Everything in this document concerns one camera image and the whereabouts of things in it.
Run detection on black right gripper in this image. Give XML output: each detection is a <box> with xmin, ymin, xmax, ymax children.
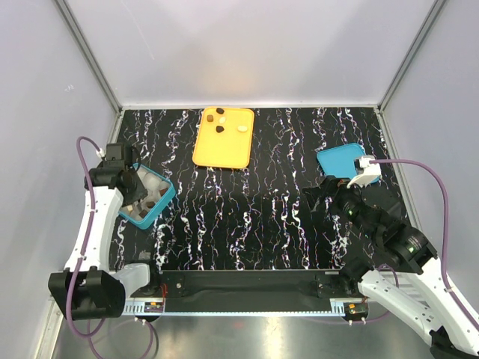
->
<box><xmin>301</xmin><ymin>174</ymin><xmax>378</xmax><ymax>241</ymax></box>

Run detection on blue tin lid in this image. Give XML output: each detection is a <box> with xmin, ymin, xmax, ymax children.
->
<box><xmin>317</xmin><ymin>143</ymin><xmax>365</xmax><ymax>180</ymax></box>

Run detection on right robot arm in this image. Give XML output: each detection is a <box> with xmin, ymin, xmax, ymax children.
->
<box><xmin>303</xmin><ymin>176</ymin><xmax>478</xmax><ymax>358</ymax></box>

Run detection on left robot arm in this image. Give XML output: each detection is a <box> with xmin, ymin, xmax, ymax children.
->
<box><xmin>48</xmin><ymin>143</ymin><xmax>162</xmax><ymax>322</ymax></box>

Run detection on blue chocolate tin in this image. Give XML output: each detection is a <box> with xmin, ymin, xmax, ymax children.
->
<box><xmin>119</xmin><ymin>163</ymin><xmax>176</xmax><ymax>230</ymax></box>

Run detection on yellow tray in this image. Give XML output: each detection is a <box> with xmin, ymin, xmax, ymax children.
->
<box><xmin>192</xmin><ymin>107</ymin><xmax>254</xmax><ymax>169</ymax></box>

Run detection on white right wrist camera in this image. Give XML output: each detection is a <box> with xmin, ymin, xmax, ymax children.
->
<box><xmin>347</xmin><ymin>155</ymin><xmax>382</xmax><ymax>188</ymax></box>

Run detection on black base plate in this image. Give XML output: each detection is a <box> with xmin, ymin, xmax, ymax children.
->
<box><xmin>149</xmin><ymin>269</ymin><xmax>370</xmax><ymax>325</ymax></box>

